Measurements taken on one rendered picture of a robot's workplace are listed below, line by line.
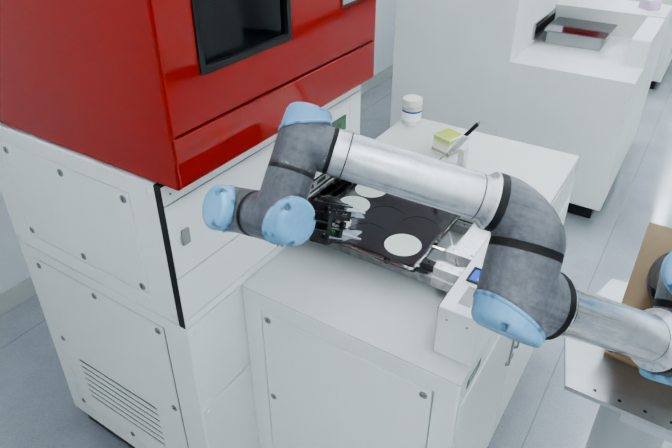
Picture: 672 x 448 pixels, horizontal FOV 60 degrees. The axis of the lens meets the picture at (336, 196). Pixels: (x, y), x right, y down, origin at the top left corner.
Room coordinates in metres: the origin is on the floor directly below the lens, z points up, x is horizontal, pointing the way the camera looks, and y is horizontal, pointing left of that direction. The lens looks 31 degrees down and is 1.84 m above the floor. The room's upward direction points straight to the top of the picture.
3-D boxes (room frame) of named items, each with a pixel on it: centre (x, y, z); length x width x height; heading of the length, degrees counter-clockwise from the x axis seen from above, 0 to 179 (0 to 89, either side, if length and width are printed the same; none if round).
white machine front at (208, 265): (1.39, 0.15, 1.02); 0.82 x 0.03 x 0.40; 147
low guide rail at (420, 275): (1.30, -0.13, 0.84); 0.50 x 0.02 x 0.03; 57
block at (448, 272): (1.17, -0.29, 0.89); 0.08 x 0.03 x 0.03; 57
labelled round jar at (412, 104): (1.94, -0.27, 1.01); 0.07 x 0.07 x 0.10
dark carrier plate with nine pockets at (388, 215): (1.43, -0.14, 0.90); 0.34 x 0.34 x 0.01; 57
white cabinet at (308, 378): (1.44, -0.27, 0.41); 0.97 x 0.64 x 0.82; 147
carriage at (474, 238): (1.30, -0.38, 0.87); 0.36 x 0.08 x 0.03; 147
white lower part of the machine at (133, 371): (1.58, 0.44, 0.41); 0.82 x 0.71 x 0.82; 147
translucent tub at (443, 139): (1.71, -0.36, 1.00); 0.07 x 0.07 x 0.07; 38
